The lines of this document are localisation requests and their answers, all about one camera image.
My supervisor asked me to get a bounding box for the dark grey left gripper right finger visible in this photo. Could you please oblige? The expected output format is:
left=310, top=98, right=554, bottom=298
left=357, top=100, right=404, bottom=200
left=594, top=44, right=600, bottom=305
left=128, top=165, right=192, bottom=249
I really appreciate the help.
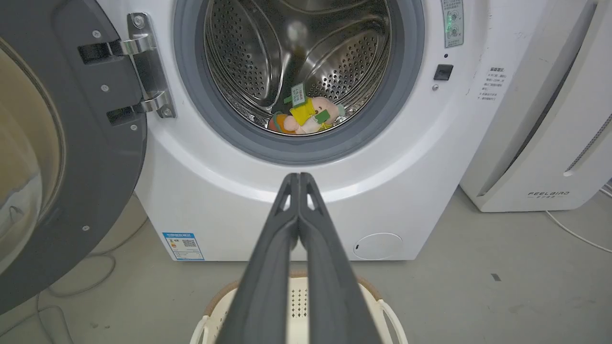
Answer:
left=297, top=172, right=382, bottom=344

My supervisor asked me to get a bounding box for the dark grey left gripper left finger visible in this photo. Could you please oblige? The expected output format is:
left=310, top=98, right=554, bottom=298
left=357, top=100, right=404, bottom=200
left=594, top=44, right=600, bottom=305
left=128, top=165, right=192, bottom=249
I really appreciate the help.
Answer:
left=216, top=173, right=300, bottom=344

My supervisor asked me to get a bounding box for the white laundry basket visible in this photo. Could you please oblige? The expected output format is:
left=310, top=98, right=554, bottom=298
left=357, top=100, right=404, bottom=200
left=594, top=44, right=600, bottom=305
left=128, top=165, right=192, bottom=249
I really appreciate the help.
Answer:
left=190, top=273, right=409, bottom=344

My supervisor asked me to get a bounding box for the white front-load washing machine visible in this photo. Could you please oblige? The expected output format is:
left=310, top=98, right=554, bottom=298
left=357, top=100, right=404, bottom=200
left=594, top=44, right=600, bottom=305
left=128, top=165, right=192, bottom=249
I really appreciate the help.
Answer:
left=96, top=0, right=548, bottom=262

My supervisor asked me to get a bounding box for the yellow pink plush toy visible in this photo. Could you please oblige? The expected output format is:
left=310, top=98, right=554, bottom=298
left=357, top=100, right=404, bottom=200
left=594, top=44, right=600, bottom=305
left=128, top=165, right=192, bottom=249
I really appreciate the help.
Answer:
left=269, top=83, right=346, bottom=135

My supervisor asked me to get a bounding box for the grey washing machine door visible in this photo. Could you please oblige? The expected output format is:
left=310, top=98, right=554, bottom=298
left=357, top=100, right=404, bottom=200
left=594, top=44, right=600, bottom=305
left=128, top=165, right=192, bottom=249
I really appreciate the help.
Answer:
left=0, top=0, right=148, bottom=315

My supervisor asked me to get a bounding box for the white air purifier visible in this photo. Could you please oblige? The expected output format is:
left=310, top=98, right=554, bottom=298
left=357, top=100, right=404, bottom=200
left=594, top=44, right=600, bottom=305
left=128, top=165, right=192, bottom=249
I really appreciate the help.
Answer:
left=460, top=0, right=612, bottom=213

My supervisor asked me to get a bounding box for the grey floor cable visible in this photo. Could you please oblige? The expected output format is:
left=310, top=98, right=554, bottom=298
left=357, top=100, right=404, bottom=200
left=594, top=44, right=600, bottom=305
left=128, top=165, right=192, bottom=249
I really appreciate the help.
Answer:
left=0, top=216, right=149, bottom=344

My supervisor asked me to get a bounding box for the white power cable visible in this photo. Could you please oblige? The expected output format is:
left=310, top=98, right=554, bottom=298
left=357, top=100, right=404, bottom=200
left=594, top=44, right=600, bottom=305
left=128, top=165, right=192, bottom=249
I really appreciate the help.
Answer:
left=545, top=184, right=612, bottom=254

